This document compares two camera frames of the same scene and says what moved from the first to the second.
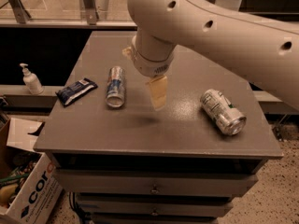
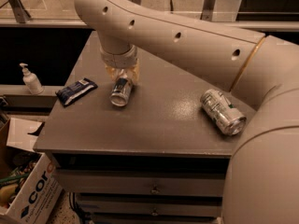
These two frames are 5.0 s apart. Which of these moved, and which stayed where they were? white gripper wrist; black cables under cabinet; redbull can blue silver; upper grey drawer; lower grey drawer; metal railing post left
Moved: redbull can blue silver; white gripper wrist
Stayed: black cables under cabinet; metal railing post left; upper grey drawer; lower grey drawer
